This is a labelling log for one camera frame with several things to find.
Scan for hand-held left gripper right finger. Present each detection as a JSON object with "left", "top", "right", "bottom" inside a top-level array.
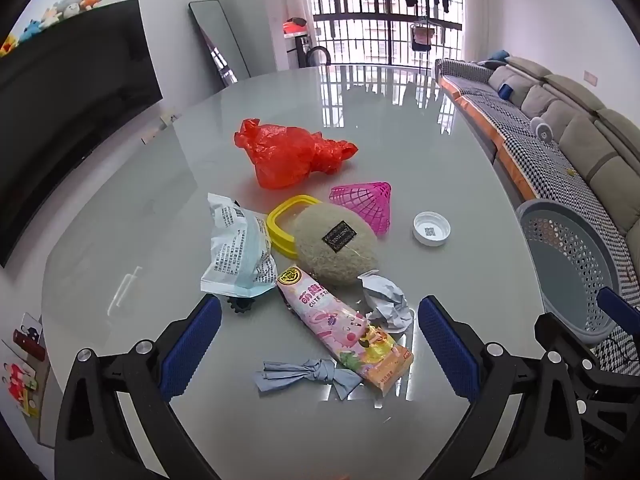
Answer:
[{"left": 417, "top": 295, "right": 595, "bottom": 480}]

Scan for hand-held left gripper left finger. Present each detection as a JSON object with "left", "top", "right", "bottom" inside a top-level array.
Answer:
[{"left": 54, "top": 294, "right": 223, "bottom": 480}]

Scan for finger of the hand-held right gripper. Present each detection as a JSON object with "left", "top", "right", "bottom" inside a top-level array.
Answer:
[
  {"left": 596, "top": 286, "right": 640, "bottom": 342},
  {"left": 534, "top": 311, "right": 632, "bottom": 467}
]

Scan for grey perforated plastic basket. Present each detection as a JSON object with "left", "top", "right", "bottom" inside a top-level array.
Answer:
[{"left": 515, "top": 198, "right": 631, "bottom": 345}]

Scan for white paper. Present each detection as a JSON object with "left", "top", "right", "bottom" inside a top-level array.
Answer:
[{"left": 356, "top": 269, "right": 415, "bottom": 333}]

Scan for white blue packaging bag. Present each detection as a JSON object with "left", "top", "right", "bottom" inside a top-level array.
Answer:
[{"left": 200, "top": 192, "right": 279, "bottom": 299}]

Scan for grey blue cloth bow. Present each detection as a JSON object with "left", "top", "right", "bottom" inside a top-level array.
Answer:
[{"left": 252, "top": 357, "right": 363, "bottom": 401}]

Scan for pink snack packet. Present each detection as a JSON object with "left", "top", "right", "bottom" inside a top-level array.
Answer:
[{"left": 276, "top": 266, "right": 415, "bottom": 397}]

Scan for white plastic lid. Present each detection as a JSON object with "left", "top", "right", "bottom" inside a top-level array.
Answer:
[{"left": 412, "top": 211, "right": 452, "bottom": 247}]

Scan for beige plush ball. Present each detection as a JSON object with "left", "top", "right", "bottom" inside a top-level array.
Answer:
[{"left": 291, "top": 203, "right": 381, "bottom": 288}]

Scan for small black gear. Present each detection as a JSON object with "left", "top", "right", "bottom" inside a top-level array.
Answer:
[{"left": 227, "top": 296, "right": 257, "bottom": 318}]

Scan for houndstooth sofa cover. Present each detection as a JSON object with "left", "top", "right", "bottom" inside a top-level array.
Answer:
[{"left": 434, "top": 58, "right": 640, "bottom": 376}]

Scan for pink plastic mesh cone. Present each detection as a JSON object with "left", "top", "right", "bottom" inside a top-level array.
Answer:
[{"left": 329, "top": 180, "right": 392, "bottom": 237}]

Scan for grey fabric sofa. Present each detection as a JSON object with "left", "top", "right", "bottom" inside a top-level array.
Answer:
[{"left": 435, "top": 55, "right": 640, "bottom": 311}]

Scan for colourful printed box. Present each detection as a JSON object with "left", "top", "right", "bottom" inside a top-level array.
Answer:
[{"left": 0, "top": 312, "right": 51, "bottom": 418}]

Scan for red plastic bag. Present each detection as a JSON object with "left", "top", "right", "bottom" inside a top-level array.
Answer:
[{"left": 234, "top": 118, "right": 359, "bottom": 191}]

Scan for black flat television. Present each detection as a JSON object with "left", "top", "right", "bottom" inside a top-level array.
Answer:
[{"left": 0, "top": 0, "right": 164, "bottom": 268}]

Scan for leaning floor mirror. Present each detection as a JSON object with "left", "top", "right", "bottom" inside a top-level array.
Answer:
[{"left": 188, "top": 0, "right": 251, "bottom": 86}]

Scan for white balcony cabinet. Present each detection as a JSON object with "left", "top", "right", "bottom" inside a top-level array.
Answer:
[{"left": 282, "top": 35, "right": 313, "bottom": 68}]

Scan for black drying stand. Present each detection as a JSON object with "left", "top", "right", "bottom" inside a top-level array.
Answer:
[{"left": 410, "top": 17, "right": 443, "bottom": 68}]

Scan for black window grille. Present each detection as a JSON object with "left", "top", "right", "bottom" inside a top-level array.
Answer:
[{"left": 302, "top": 0, "right": 463, "bottom": 68}]

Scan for yellow plastic frame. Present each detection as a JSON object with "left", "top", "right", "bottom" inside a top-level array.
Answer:
[{"left": 266, "top": 194, "right": 321, "bottom": 260}]

